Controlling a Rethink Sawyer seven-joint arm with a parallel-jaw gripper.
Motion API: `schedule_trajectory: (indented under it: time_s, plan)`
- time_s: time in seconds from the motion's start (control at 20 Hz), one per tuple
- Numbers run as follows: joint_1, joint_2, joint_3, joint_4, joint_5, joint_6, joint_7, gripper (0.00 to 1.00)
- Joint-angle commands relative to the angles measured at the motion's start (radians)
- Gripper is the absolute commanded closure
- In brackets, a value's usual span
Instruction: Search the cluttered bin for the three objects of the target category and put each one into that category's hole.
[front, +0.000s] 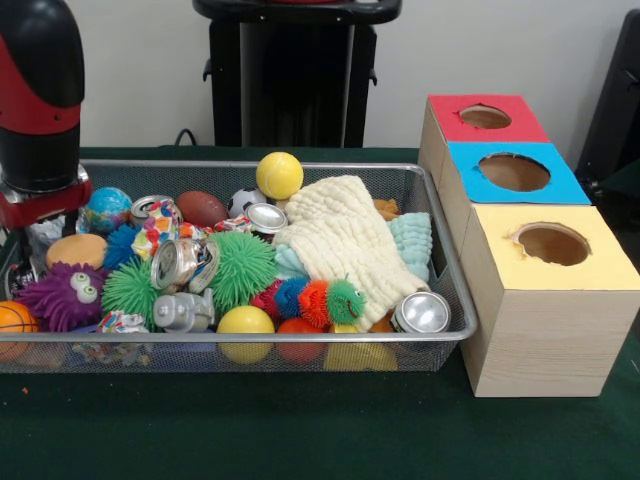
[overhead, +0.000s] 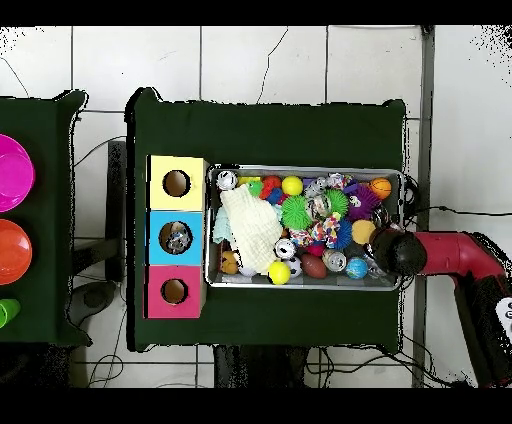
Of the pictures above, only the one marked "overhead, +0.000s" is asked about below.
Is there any cream knitted cloth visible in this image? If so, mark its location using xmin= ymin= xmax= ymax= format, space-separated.
xmin=219 ymin=185 xmax=285 ymax=272

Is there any green cup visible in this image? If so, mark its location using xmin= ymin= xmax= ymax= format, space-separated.
xmin=0 ymin=298 xmax=21 ymax=329

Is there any pink plate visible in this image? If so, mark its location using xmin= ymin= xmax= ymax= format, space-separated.
xmin=0 ymin=134 xmax=37 ymax=214

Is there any wooden toy burger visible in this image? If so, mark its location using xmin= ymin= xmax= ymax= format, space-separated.
xmin=351 ymin=219 xmax=377 ymax=246

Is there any green spiky ball with eyes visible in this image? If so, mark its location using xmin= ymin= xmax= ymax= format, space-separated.
xmin=279 ymin=195 xmax=315 ymax=233

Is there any clear mesh bin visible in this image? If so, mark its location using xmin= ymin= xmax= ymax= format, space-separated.
xmin=206 ymin=163 xmax=405 ymax=291

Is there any brown toy football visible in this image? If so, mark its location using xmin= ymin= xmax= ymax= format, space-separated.
xmin=300 ymin=254 xmax=330 ymax=280

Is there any wooden box with three holes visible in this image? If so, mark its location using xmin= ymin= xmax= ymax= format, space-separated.
xmin=143 ymin=154 xmax=211 ymax=320

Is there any black cable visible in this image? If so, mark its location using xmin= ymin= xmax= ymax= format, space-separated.
xmin=403 ymin=171 xmax=512 ymax=219

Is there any red silver soda can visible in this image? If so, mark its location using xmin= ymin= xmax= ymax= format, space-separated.
xmin=216 ymin=168 xmax=240 ymax=192

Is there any yellow ball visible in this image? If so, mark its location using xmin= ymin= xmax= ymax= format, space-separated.
xmin=267 ymin=260 xmax=293 ymax=287
xmin=280 ymin=175 xmax=305 ymax=198

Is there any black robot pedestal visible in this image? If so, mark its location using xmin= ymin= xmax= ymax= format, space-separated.
xmin=214 ymin=343 xmax=369 ymax=389

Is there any orange plate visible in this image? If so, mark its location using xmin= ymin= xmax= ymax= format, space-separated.
xmin=0 ymin=219 xmax=34 ymax=287

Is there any plain green spiky ball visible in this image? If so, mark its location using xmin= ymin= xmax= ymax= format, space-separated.
xmin=325 ymin=187 xmax=352 ymax=220

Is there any purple spiky ball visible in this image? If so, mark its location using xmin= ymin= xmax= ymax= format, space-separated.
xmin=347 ymin=184 xmax=383 ymax=224

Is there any small globe ball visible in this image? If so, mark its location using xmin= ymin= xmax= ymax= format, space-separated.
xmin=345 ymin=256 xmax=370 ymax=281

